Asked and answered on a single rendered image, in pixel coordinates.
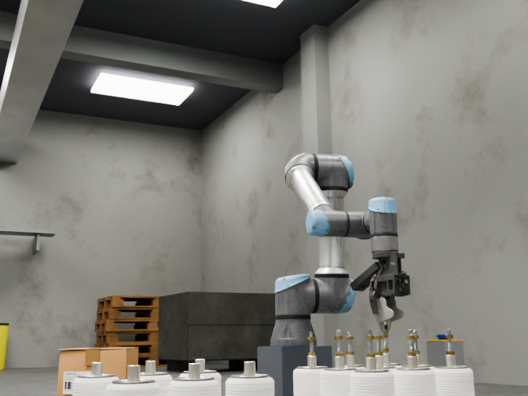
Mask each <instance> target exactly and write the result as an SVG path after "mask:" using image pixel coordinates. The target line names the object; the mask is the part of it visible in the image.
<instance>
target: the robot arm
mask: <svg viewBox="0 0 528 396"><path fill-rule="evenodd" d="M284 180H285V182H286V184H287V186H288V188H289V189H290V190H292V191H294V192H295V194H296V196H297V197H298V198H299V201H300V203H301V204H302V206H303V208H304V209H305V211H306V213H307V216H306V230H307V232H308V233H309V234H310V235H311V236H316V237H319V269H318V270H317V271H316V272H315V273H314V278H310V275H309V274H298V275H292V276H287V277H281V278H278V279H277V280H276V282H275V292H274V293H275V316H276V323H275V326H274V329H273V334H272V337H271V340H270V346H271V347H309V346H310V341H309V340H308V337H310V332H313V337H315V340H314V341H313V345H314V346H316V345H317V338H316V336H315V333H314V330H313V327H312V324H311V318H310V314H344V313H346V312H348V311H349V310H350V309H351V307H352V306H353V304H354V300H355V295H356V291H360V292H363V291H364V290H365V289H366V288H368V287H369V286H370V288H369V302H370V306H371V309H372V313H373V314H374V317H375V319H376V322H377V324H378V325H379V328H380V330H381V332H382V333H385V329H386V330H387V333H389V331H390V329H391V323H392V322H393V321H396V320H399V319H401V318H403V315H404V314H403V311H402V310H400V309H398V308H397V306H396V301H395V299H394V297H395V296H397V297H402V296H405V295H411V291H410V279H409V275H406V273H404V272H405V271H402V262H401V259H404V258H405V253H400V254H399V253H398V251H399V250H398V224H397V210H396V203H395V200H394V199H393V198H390V197H376V198H373V199H371V200H370V201H369V202H368V211H366V212H359V211H344V210H343V198H344V197H345V196H346V194H347V193H348V189H350V188H351V187H352V186H353V184H354V168H353V165H352V163H351V161H350V159H349V158H348V157H346V156H340V155H337V154H333V155H329V154H315V153H303V154H300V155H297V156H295V157H294V158H292V159H291V160H290V161H289V162H288V164H287V166H286V167H285V170H284ZM344 237H357V238H358V239H360V240H368V239H370V242H371V252H372V253H373V254H372V259H378V260H379V262H374V263H373V264H372V265H371V266H370V267H369V268H368V269H367V270H366V271H365V272H363V273H362V274H361V275H360V276H359V277H357V278H356V279H355V280H352V279H350V278H349V273H348V272H347V271H346V270H345V268H344ZM402 272H403V273H402ZM408 282H409V283H408ZM381 296H382V297H383V298H381V299H380V297H381Z"/></svg>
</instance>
